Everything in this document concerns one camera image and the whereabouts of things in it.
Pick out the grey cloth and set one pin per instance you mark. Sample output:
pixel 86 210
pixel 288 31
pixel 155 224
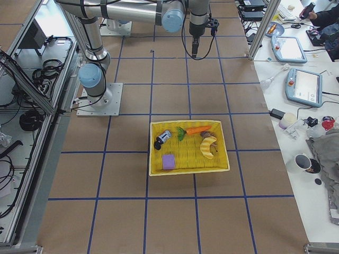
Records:
pixel 325 150

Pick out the yellow toy banana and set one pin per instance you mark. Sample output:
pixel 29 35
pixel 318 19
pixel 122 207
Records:
pixel 205 146

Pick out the aluminium frame post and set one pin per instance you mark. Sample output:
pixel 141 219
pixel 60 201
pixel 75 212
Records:
pixel 267 18

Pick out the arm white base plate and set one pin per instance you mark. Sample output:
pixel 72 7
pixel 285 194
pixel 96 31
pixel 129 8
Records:
pixel 108 105
pixel 115 28

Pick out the upper teach pendant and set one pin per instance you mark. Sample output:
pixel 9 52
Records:
pixel 288 49

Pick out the brass cylinder tool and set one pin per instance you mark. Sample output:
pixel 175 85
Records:
pixel 271 29

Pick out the orange toy carrot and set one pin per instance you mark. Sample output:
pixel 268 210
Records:
pixel 190 131

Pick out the lavender cup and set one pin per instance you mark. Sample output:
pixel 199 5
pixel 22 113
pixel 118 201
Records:
pixel 287 120

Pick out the teach pendant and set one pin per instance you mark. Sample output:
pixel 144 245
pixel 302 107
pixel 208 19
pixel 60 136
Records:
pixel 288 49
pixel 304 87

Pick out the lower teach pendant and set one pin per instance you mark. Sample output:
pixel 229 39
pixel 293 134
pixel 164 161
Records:
pixel 304 87

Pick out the blue plate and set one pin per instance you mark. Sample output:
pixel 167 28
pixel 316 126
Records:
pixel 278 31

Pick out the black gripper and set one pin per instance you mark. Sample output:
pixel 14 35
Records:
pixel 196 29

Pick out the yellow plastic basket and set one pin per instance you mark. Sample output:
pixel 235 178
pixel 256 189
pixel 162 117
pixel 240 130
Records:
pixel 188 157

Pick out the small dark bottle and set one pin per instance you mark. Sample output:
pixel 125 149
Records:
pixel 161 139

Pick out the purple sponge block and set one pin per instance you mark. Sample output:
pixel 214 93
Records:
pixel 168 162

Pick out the brown toy item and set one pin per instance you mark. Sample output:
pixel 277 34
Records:
pixel 206 134

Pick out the white mug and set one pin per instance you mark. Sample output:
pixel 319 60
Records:
pixel 302 162

